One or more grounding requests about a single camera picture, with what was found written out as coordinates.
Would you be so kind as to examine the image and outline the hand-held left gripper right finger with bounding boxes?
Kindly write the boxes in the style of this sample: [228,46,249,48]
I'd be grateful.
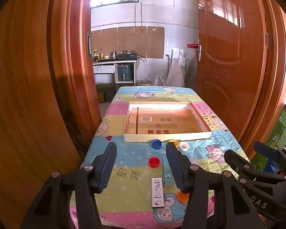
[165,142,265,229]

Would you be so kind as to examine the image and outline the wooden door frame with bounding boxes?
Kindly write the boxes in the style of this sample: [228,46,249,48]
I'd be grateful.
[48,0,286,159]

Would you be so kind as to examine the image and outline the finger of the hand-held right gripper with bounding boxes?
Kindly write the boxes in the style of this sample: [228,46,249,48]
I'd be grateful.
[223,149,256,184]
[253,141,286,171]

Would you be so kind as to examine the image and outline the shallow cardboard tray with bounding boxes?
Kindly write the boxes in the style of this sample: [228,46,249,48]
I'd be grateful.
[123,101,212,143]

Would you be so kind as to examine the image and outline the wooden panel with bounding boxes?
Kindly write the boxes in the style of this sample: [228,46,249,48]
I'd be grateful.
[0,0,86,229]

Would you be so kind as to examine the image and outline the metal door hinge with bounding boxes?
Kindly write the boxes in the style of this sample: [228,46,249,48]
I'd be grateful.
[264,32,274,49]

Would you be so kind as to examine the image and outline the black gas stove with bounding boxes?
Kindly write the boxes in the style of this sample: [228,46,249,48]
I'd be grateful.
[117,51,137,60]

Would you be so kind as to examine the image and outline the red bottle cap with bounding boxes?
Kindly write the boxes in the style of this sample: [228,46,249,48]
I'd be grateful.
[149,157,161,168]

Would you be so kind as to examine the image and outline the green printed carton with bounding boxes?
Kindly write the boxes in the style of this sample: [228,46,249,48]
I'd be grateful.
[250,104,286,174]

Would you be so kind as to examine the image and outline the potted plants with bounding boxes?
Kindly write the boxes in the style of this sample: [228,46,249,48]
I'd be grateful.
[96,82,116,103]

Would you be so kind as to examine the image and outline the wooden door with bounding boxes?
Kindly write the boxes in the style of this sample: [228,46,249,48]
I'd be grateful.
[194,0,268,131]

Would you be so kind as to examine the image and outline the teal lighter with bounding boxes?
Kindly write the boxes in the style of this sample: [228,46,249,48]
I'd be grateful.
[162,164,174,187]

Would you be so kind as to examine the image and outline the cartoon printed tablecloth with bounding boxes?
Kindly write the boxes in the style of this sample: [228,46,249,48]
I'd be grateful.
[69,86,251,229]

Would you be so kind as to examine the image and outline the cardboard wall covering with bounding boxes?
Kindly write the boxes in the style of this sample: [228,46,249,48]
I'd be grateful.
[91,26,165,59]

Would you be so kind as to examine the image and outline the small clear plastic bag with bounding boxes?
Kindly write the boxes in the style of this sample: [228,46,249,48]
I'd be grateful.
[154,74,167,87]

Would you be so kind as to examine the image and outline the large white plastic bag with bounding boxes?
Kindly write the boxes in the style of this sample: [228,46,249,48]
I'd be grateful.
[166,58,185,88]

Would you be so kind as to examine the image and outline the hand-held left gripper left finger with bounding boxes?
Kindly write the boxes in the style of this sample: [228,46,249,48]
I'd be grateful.
[19,142,117,229]

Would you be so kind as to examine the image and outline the teal air fryer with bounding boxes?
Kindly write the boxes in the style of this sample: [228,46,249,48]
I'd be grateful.
[117,64,134,81]

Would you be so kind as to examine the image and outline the kitchen counter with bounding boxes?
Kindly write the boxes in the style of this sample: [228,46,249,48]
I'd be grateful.
[92,59,137,87]

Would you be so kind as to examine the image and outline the white cartoon print lighter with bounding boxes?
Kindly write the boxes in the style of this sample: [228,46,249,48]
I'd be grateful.
[151,177,165,208]

